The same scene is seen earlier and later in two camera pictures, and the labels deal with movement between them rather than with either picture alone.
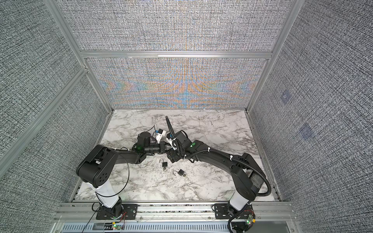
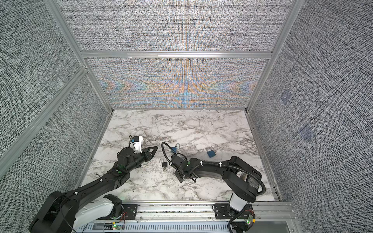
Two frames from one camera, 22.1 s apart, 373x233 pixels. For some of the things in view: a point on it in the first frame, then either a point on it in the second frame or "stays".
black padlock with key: [164, 164] stays
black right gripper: [172, 156] → [180, 179]
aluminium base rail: [80, 217] stays
